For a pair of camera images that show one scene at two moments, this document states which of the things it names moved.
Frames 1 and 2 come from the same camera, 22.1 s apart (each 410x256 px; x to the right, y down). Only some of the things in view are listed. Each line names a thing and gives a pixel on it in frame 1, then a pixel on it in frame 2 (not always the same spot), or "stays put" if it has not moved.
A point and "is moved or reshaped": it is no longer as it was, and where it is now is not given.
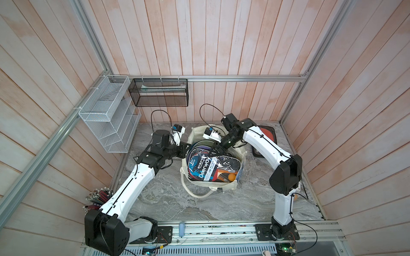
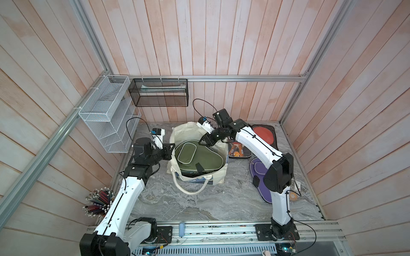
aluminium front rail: (310, 232) stays put
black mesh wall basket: (159, 92) stays put
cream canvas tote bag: (200, 189) is moved or reshaped
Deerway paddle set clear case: (201, 166) → (237, 150)
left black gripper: (183, 147) → (167, 150)
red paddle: (269, 132) stays put
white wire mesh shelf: (112, 114) stays put
